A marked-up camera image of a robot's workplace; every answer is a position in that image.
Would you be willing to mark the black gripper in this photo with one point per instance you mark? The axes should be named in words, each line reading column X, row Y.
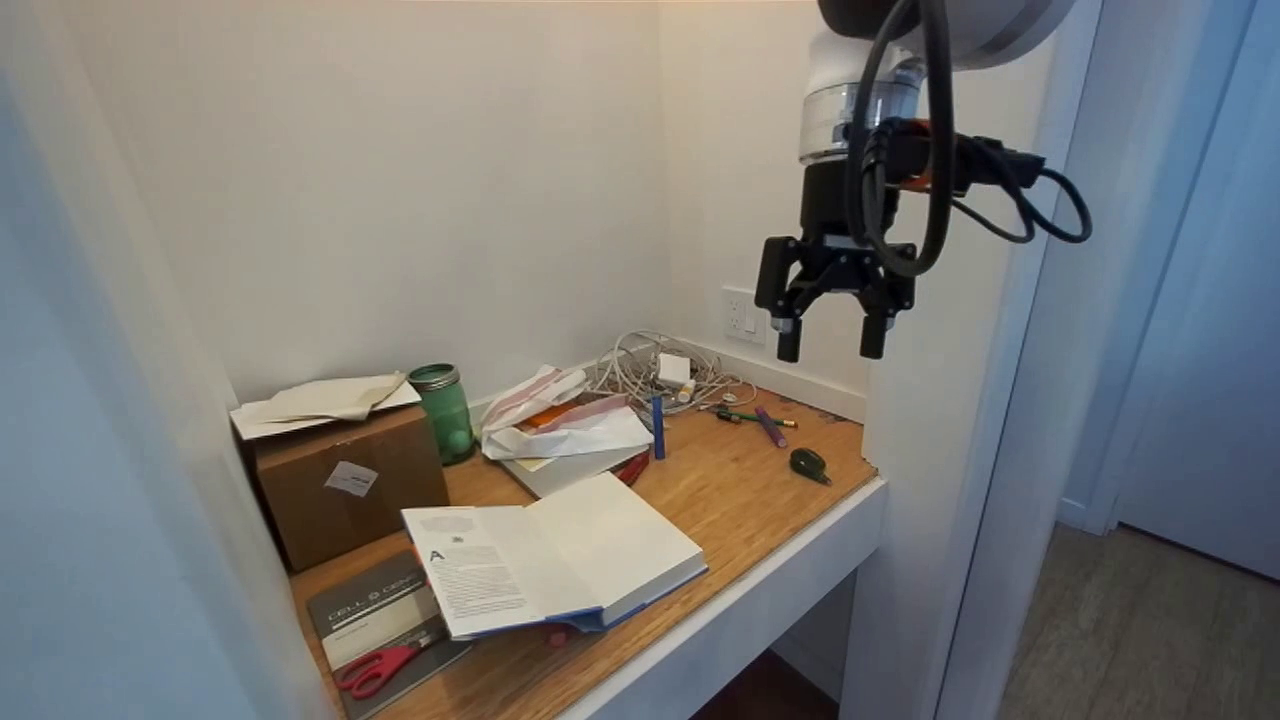
column 843, row 212

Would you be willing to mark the book with colourful cover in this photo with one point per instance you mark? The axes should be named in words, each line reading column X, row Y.
column 561, row 552

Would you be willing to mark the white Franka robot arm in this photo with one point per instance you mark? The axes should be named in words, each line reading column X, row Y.
column 934, row 27

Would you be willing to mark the purple marker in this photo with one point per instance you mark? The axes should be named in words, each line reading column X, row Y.
column 768, row 428

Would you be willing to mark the dark green plastic clip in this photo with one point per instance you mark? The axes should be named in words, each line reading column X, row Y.
column 809, row 464

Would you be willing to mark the stack of white mail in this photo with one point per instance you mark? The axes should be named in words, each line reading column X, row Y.
column 564, row 443

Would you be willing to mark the white door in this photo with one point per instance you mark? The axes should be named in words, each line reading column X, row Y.
column 1200, row 333

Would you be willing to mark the green tumbler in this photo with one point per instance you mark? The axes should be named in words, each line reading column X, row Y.
column 445, row 412

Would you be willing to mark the beige paper sheets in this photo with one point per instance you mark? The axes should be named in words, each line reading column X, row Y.
column 321, row 401

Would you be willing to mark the brown cardboard box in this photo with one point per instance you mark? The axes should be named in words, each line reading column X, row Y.
column 342, row 502

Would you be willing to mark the red scissors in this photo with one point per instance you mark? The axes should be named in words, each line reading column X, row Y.
column 377, row 670

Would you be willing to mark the white wall outlet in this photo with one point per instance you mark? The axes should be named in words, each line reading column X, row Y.
column 741, row 317

